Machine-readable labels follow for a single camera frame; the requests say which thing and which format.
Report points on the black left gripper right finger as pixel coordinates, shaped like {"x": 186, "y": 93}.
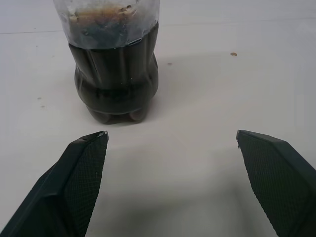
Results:
{"x": 279, "y": 177}

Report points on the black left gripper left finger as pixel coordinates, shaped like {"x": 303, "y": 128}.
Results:
{"x": 61, "y": 187}

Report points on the plastic bottle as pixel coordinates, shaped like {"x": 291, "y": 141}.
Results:
{"x": 113, "y": 74}

